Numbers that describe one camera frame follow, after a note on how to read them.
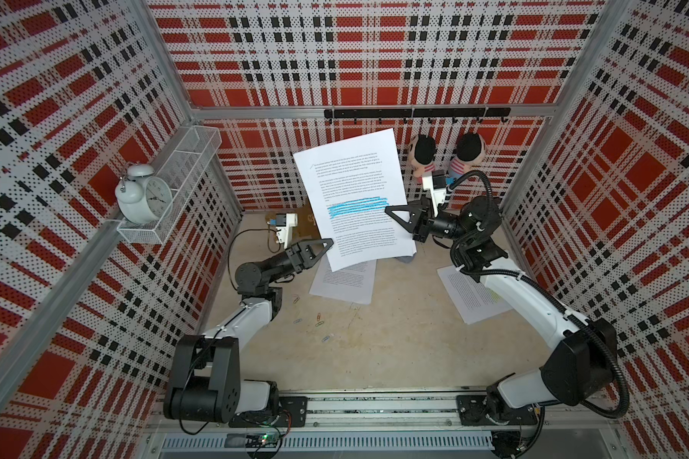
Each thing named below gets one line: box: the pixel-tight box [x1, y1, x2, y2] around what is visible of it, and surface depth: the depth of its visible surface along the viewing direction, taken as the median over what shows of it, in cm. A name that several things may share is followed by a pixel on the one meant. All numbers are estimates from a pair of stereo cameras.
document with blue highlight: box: [292, 128, 418, 273], surface depth 63 cm
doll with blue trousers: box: [444, 132, 487, 185], surface depth 95 cm
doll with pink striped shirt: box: [407, 133, 437, 185], surface depth 97 cm
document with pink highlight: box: [309, 252, 378, 306], surface depth 101 cm
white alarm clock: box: [114, 163, 174, 224], surface depth 63 cm
